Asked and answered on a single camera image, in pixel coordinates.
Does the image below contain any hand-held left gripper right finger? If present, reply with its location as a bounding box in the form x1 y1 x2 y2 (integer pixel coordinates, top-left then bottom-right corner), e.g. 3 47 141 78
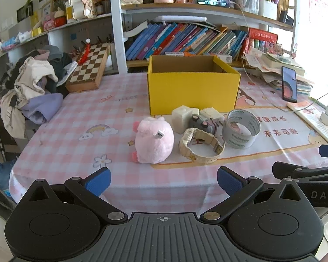
199 166 313 223

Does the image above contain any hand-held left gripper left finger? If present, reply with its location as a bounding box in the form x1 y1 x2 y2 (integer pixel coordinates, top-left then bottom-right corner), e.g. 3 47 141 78
18 166 127 224

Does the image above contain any clear tape roll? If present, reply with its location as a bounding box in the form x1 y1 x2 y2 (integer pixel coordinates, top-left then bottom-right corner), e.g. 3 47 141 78
222 109 261 149

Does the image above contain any cream wristwatch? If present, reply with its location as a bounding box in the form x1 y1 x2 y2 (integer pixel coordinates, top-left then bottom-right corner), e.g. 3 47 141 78
179 128 226 165

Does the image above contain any small grey pink toy camera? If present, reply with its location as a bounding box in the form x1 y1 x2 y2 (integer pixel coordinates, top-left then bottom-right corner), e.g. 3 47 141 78
190 115 218 135

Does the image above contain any pink plush pig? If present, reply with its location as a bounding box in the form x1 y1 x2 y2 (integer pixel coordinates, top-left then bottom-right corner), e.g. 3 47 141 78
133 116 175 164

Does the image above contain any yellow cardboard box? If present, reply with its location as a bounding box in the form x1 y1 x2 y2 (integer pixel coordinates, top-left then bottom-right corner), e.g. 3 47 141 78
147 55 241 115

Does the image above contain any orange booklet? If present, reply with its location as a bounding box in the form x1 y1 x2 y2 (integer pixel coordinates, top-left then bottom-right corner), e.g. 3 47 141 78
288 100 321 112

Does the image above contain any white cube box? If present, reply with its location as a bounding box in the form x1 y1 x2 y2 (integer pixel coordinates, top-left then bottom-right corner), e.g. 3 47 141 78
199 107 225 122
172 105 200 135

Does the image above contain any black smartphone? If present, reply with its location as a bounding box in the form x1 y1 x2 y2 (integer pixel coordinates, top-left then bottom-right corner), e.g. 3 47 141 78
281 66 298 103

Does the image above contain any blue water jug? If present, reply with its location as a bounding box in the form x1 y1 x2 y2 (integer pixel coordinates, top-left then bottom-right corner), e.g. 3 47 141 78
0 157 17 191

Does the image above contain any stack of papers and books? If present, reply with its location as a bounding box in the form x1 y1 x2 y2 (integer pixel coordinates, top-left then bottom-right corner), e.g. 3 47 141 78
242 46 315 96

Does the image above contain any wooden chess board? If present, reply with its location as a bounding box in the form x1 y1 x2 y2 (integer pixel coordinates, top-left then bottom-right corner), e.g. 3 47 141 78
65 43 111 92

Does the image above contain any pile of clothes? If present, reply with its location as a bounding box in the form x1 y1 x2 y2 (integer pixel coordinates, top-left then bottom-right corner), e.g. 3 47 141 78
0 45 78 140

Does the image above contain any red toy stick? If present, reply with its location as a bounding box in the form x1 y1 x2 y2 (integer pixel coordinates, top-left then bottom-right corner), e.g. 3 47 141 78
79 39 91 65

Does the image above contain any red gift box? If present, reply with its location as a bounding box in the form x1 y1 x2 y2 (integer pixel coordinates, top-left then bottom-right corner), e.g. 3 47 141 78
248 27 279 43

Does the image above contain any row of leaning books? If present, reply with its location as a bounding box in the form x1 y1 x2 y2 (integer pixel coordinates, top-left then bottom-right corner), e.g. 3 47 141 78
125 22 248 60

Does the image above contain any white pen holder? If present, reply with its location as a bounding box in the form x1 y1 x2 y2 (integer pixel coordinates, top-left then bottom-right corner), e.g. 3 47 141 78
258 0 278 21

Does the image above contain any white metal bookshelf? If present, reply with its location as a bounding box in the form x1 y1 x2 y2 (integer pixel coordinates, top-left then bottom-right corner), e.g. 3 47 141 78
109 0 297 74

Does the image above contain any white side shelf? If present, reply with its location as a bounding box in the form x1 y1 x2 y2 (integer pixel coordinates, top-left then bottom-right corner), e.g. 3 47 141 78
0 14 112 63

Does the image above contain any red apple-shaped jar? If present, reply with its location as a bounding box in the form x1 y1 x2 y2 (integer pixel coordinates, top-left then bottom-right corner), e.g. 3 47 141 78
53 7 67 28

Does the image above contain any white bunny backpack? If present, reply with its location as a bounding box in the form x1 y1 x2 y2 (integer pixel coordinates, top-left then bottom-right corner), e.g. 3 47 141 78
70 0 97 19

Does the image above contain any white charging cable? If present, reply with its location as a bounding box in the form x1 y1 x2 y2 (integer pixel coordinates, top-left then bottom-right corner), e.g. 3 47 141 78
233 1 253 88

